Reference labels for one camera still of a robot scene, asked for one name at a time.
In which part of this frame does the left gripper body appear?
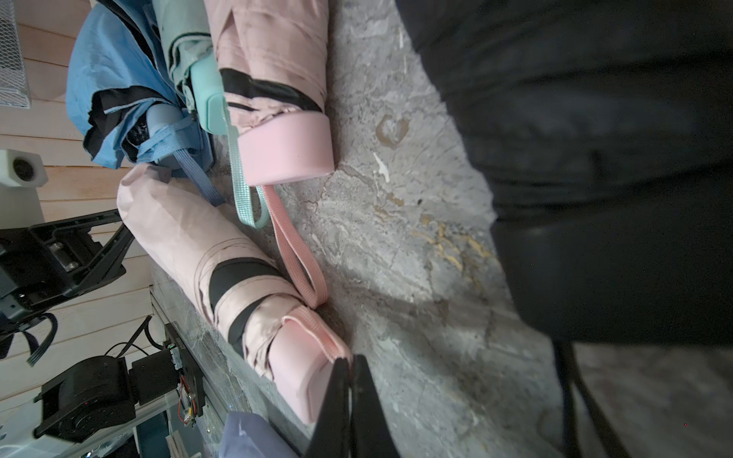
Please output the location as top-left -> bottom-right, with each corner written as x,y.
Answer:
0,208 -> 136,368

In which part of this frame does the blue umbrella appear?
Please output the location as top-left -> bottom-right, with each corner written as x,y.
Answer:
66,1 -> 224,206

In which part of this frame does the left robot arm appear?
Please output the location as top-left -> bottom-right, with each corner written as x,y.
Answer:
1,210 -> 181,444

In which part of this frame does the small pink umbrella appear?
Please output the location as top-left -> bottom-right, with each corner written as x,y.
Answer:
204,1 -> 335,308

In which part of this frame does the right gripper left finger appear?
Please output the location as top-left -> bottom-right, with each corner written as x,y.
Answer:
305,359 -> 350,458

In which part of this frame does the black umbrella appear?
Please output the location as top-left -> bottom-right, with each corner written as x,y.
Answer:
394,0 -> 733,458

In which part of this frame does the mint green umbrella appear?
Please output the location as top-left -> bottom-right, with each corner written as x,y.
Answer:
152,1 -> 270,229

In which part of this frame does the large pink umbrella sleeve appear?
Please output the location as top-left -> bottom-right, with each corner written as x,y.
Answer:
116,163 -> 274,324

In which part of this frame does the large pink umbrella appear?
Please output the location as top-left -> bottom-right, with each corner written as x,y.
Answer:
197,239 -> 352,425

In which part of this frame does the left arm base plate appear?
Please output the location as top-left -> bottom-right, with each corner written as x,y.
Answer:
164,323 -> 206,426

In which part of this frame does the white wire shelf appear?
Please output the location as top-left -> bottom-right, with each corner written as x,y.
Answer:
0,0 -> 31,109

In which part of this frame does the lavender umbrella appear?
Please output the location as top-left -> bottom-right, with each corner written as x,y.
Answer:
219,411 -> 298,458

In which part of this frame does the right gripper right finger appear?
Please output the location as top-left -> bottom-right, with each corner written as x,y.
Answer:
350,355 -> 401,458

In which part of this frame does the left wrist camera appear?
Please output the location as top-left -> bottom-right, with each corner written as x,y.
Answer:
0,149 -> 48,229

